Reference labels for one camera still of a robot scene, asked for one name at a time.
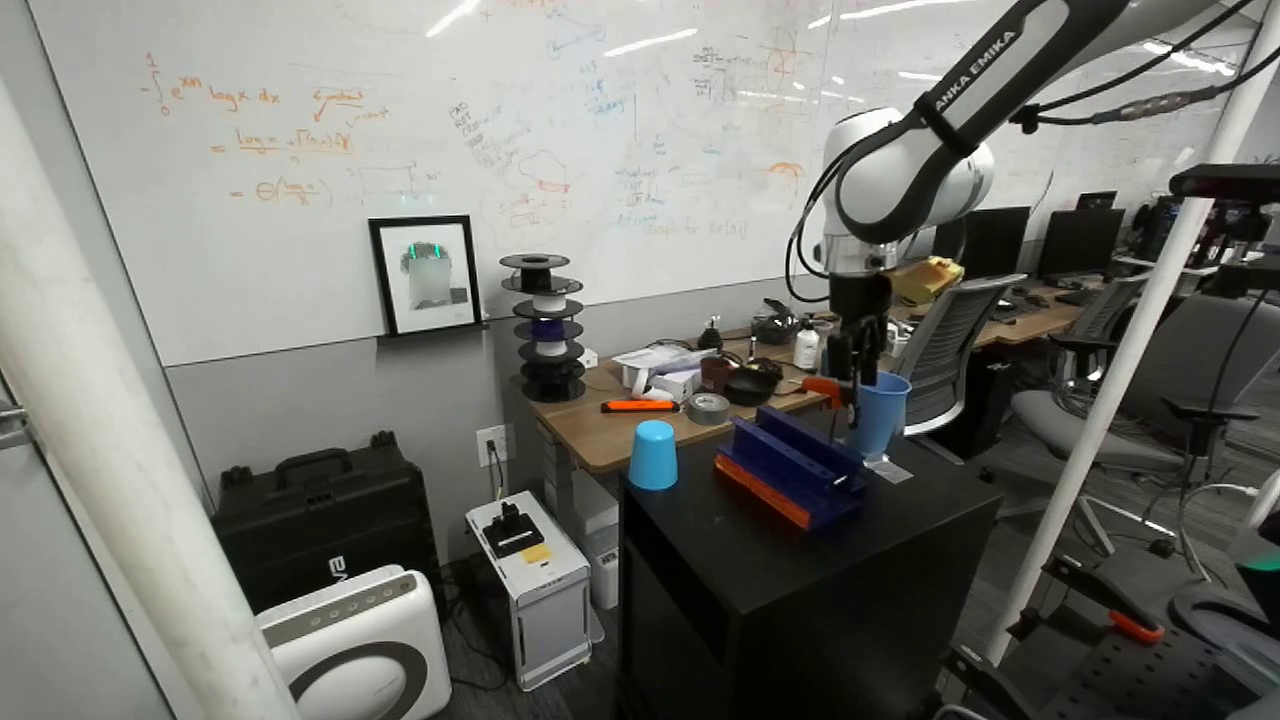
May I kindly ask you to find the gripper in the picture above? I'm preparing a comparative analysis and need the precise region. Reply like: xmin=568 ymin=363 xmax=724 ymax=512
xmin=825 ymin=272 xmax=894 ymax=389

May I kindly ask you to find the blue plastic cup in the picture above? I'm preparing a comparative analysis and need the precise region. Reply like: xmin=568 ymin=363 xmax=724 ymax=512
xmin=627 ymin=419 xmax=680 ymax=492
xmin=845 ymin=371 xmax=914 ymax=464

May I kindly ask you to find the grey mesh office chair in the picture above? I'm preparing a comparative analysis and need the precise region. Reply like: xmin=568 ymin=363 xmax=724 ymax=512
xmin=893 ymin=272 xmax=1029 ymax=439

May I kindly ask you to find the yellow object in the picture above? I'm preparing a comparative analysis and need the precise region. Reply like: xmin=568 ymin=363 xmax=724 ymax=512
xmin=888 ymin=255 xmax=965 ymax=307

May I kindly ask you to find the black bowl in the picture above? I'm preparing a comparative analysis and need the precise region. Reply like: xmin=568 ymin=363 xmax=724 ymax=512
xmin=721 ymin=366 xmax=781 ymax=408

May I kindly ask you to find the blue and orange rack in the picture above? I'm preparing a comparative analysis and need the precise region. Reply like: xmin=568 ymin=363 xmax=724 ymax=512
xmin=713 ymin=404 xmax=870 ymax=532

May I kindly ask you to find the heap of white boxes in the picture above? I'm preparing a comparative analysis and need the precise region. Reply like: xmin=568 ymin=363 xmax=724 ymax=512
xmin=610 ymin=343 xmax=719 ymax=403

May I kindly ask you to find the black mesh office chair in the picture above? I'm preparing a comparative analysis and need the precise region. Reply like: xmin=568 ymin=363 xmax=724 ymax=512
xmin=1048 ymin=272 xmax=1153 ymax=393

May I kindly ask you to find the black cabinet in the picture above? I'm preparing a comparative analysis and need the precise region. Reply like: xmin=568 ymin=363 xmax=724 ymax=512
xmin=614 ymin=428 xmax=1005 ymax=720

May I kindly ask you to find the row of monitors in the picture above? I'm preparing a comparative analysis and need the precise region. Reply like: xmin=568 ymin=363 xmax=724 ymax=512
xmin=932 ymin=189 xmax=1128 ymax=284

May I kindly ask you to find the white pole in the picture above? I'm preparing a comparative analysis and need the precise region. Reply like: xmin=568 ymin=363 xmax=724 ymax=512
xmin=0 ymin=75 xmax=303 ymax=720
xmin=983 ymin=0 xmax=1280 ymax=665

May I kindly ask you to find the wooden desk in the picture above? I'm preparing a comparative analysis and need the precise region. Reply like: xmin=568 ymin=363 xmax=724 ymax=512
xmin=526 ymin=285 xmax=1096 ymax=477

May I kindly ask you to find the stack of filament spools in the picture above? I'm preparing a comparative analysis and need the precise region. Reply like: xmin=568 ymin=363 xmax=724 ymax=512
xmin=499 ymin=252 xmax=590 ymax=405

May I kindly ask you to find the stack of white boxes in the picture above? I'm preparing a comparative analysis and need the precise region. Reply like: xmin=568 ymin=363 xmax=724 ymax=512
xmin=543 ymin=436 xmax=622 ymax=612

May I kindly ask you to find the black clamp with orange tip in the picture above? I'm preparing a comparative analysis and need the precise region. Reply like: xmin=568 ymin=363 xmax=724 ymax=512
xmin=1042 ymin=553 xmax=1168 ymax=647

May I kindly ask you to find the black device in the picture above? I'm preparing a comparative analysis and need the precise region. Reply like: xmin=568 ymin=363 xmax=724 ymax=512
xmin=481 ymin=503 xmax=547 ymax=560

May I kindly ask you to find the white computer case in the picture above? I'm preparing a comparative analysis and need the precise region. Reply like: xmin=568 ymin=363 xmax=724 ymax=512
xmin=464 ymin=489 xmax=595 ymax=693

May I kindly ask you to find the black framed picture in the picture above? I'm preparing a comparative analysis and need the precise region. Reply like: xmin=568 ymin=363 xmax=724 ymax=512
xmin=367 ymin=214 xmax=485 ymax=339

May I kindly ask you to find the whiteboard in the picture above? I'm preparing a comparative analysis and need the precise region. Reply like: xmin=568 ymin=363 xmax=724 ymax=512
xmin=26 ymin=0 xmax=1280 ymax=368

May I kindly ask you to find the black hard case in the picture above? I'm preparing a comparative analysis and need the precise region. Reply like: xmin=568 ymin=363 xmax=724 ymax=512
xmin=210 ymin=430 xmax=443 ymax=615

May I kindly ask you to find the white air purifier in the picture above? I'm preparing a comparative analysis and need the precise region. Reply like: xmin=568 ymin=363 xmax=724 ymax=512
xmin=254 ymin=564 xmax=454 ymax=720

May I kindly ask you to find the orange handle tool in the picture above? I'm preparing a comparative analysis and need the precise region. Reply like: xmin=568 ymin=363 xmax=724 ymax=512
xmin=800 ymin=375 xmax=859 ymax=433

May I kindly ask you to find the camera on mount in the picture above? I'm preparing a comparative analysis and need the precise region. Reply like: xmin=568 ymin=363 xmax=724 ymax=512
xmin=1167 ymin=162 xmax=1280 ymax=243

